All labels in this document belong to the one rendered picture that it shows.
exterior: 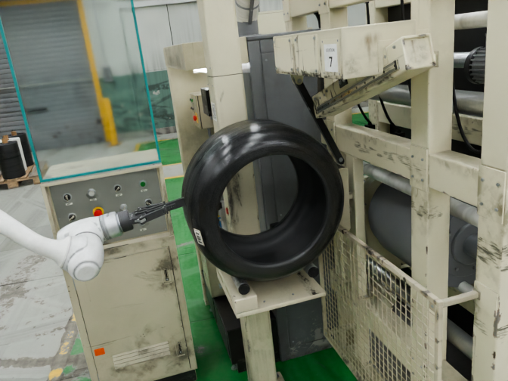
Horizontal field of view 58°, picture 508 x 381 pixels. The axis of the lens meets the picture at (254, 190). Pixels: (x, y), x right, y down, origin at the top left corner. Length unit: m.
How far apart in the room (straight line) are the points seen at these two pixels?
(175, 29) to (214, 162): 9.25
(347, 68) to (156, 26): 9.48
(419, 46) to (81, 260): 1.16
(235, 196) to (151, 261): 0.63
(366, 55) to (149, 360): 1.93
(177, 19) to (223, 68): 8.87
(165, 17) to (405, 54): 9.57
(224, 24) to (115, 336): 1.62
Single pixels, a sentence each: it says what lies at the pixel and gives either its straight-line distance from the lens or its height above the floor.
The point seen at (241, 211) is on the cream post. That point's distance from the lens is 2.03.
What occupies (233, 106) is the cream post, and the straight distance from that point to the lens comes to 1.92.
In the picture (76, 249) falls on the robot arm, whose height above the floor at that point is 1.23.
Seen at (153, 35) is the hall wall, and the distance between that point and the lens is 10.74.
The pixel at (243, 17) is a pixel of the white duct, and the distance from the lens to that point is 2.49.
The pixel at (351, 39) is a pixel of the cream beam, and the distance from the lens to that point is 1.40.
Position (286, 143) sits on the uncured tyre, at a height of 1.43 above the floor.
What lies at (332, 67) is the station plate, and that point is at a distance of 1.44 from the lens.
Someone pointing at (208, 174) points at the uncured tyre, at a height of 1.36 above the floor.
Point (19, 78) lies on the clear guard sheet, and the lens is 2.24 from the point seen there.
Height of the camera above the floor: 1.77
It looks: 18 degrees down
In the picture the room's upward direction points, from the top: 6 degrees counter-clockwise
